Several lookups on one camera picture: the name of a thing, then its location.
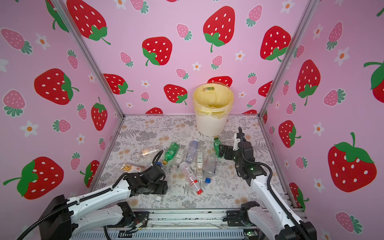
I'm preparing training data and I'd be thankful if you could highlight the clear bottle orange label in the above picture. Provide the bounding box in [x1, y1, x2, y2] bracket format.
[138, 145, 163, 159]

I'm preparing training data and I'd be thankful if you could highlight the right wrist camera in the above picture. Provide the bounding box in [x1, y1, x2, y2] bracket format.
[233, 133, 241, 151]

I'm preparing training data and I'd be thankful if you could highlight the clear bottle blue cap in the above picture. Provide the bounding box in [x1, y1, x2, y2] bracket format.
[203, 154, 217, 184]

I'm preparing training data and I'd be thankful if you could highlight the green bottle yellow cap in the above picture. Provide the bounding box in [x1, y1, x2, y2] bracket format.
[163, 142, 180, 165]
[214, 136, 222, 158]

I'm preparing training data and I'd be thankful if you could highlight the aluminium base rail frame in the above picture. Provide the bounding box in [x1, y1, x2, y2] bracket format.
[58, 207, 316, 240]

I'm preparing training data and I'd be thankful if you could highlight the white bin with yellow liner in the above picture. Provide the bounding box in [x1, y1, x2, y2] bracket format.
[193, 83, 235, 137]

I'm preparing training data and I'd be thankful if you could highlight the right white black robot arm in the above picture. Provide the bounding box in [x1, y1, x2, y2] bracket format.
[219, 139, 317, 240]

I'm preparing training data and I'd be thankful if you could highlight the clear bluish bottle upright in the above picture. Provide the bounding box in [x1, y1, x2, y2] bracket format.
[185, 140, 199, 164]

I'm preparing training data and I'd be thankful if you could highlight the clear bottle green white label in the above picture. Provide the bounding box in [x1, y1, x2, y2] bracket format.
[196, 151, 204, 179]

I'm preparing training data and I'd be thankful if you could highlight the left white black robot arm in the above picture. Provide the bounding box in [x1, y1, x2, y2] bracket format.
[18, 165, 168, 240]

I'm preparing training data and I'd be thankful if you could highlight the clear bottle red cap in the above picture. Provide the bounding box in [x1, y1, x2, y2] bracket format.
[179, 162, 203, 195]

